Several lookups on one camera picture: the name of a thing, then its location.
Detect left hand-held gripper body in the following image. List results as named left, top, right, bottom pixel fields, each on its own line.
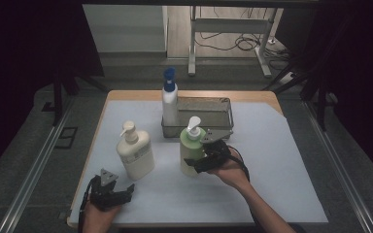
left=88, top=168, right=128, bottom=211

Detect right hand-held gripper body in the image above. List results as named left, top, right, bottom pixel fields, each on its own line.
left=200, top=128, right=234, bottom=173

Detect green pump bottle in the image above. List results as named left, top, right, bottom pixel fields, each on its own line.
left=179, top=116, right=208, bottom=178

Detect cream pump bottle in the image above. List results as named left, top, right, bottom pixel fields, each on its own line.
left=116, top=120, right=155, bottom=182

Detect metal mesh basket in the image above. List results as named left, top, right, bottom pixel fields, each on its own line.
left=160, top=96, right=235, bottom=140

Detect white bottle with blue pump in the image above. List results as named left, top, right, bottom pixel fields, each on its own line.
left=161, top=66, right=180, bottom=128

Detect person's right hand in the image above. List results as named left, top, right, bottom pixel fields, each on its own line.
left=207, top=157, right=251, bottom=190

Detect person's left hand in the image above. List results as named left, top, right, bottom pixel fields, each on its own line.
left=83, top=202, right=122, bottom=233

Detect pale blue table mat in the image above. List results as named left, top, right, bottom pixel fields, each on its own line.
left=68, top=99, right=329, bottom=226

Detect white power strip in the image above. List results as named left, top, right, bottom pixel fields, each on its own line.
left=279, top=72, right=297, bottom=86

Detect black stand legs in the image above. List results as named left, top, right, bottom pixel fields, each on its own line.
left=51, top=72, right=110, bottom=127
left=261, top=62, right=330, bottom=132

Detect white cabinet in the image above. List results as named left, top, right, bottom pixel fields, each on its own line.
left=82, top=4, right=169, bottom=59

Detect dark curtain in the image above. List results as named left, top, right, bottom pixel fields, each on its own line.
left=275, top=0, right=373, bottom=180
left=0, top=0, right=105, bottom=183

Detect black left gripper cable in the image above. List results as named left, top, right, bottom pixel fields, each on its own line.
left=78, top=176, right=95, bottom=233

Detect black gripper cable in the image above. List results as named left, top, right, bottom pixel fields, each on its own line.
left=226, top=145, right=266, bottom=233
left=78, top=176, right=95, bottom=233

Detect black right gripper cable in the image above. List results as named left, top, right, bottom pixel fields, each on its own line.
left=226, top=145, right=266, bottom=233

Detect black floor socket frame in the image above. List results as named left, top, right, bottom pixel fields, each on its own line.
left=53, top=126, right=79, bottom=150

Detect aluminium floor rail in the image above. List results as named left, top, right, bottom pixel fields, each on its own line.
left=0, top=96, right=76, bottom=233
left=301, top=100, right=371, bottom=233

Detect black floor cables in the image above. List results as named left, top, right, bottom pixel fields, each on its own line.
left=195, top=6, right=293, bottom=71

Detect white metal desk frame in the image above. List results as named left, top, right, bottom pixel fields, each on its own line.
left=187, top=5, right=278, bottom=79

